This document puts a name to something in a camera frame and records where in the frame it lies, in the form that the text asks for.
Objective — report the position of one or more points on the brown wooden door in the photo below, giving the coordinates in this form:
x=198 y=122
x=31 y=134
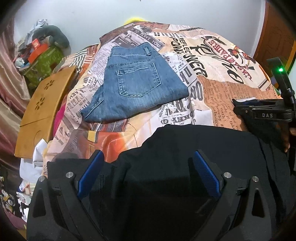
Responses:
x=276 y=40

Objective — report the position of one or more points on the white cloth pile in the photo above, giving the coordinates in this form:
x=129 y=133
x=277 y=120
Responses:
x=31 y=169

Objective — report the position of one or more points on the black pants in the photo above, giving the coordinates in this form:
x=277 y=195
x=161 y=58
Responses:
x=153 y=192

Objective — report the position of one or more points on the orange box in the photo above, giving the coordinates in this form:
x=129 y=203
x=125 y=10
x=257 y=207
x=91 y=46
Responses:
x=37 y=52

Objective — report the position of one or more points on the grey plush toy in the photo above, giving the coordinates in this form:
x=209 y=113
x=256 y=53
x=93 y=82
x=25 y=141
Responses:
x=55 y=35

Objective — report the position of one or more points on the wooden lap table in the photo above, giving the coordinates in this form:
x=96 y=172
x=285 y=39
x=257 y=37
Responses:
x=38 y=119

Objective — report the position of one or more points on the green patterned box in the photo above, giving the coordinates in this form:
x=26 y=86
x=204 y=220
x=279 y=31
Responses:
x=42 y=67

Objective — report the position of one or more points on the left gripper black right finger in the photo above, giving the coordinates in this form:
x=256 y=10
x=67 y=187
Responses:
x=240 y=210

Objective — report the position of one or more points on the right hand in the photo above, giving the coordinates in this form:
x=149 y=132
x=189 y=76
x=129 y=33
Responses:
x=286 y=133

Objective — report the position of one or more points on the newspaper print bed sheet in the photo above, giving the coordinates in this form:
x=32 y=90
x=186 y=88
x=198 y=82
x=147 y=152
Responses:
x=214 y=69

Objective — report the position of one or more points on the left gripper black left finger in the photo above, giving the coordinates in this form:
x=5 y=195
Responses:
x=56 y=210

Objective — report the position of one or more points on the folded blue jeans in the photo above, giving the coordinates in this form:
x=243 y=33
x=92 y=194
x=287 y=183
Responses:
x=135 y=80

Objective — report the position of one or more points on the yellow pillow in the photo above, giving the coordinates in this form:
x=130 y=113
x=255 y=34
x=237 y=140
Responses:
x=133 y=20

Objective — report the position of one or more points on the pink striped curtain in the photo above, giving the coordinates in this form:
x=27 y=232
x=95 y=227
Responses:
x=14 y=98

